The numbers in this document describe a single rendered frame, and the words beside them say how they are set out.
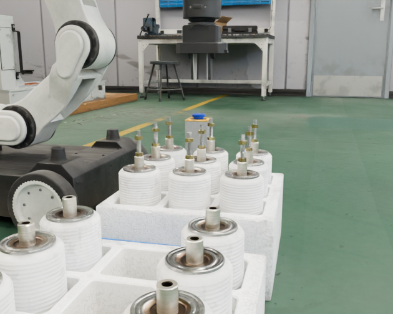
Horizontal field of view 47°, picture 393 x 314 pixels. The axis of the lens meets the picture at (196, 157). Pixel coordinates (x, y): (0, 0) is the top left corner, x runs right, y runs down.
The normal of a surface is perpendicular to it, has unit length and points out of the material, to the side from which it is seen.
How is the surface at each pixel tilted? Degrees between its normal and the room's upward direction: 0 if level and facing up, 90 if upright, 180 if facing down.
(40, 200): 90
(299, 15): 90
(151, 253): 90
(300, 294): 0
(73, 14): 90
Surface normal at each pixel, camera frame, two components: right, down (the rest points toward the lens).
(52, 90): -0.40, 0.56
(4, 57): 0.96, 0.06
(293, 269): 0.00, -0.98
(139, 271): -0.23, 0.21
